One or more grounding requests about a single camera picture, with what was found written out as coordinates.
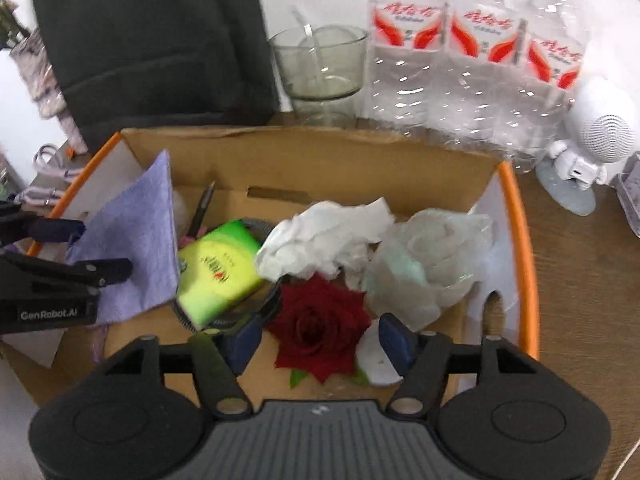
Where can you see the black pen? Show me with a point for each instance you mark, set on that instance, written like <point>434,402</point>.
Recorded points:
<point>204,207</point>

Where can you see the clear plastic bag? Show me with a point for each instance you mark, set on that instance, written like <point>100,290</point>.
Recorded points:
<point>430,260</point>

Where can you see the clear water bottle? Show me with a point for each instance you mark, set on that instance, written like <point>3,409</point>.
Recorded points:
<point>405,45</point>
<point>555,65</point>
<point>482,55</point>

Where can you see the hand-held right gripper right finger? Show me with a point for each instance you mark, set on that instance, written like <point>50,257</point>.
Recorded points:
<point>397,345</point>

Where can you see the white astronaut speaker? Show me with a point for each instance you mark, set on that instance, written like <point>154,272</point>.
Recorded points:
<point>595,135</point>

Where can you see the black paper bag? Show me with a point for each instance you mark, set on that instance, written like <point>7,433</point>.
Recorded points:
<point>150,45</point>

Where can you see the dried flowers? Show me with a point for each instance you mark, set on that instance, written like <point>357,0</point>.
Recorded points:
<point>10,25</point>

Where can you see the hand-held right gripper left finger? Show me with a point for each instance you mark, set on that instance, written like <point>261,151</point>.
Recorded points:
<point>241,345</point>

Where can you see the green tissue packet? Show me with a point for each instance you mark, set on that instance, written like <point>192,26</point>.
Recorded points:
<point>220,270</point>

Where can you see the white tissue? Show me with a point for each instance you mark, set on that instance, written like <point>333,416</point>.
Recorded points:
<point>325,240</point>

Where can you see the purple mottled vase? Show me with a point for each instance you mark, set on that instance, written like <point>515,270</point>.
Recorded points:
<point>42,80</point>

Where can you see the clear stir stick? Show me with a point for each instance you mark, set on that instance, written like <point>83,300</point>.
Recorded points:
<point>312,42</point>

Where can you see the glass cup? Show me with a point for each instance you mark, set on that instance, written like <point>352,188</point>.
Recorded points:
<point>320,65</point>

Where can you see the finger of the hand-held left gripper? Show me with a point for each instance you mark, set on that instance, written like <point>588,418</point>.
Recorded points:
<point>100,269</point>
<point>55,229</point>

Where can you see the red rose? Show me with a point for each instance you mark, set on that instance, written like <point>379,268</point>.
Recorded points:
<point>320,330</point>

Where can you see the white round disc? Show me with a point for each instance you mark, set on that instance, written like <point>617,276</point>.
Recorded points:
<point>372,360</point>

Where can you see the orange cardboard box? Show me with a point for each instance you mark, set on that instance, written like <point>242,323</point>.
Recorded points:
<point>310,170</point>

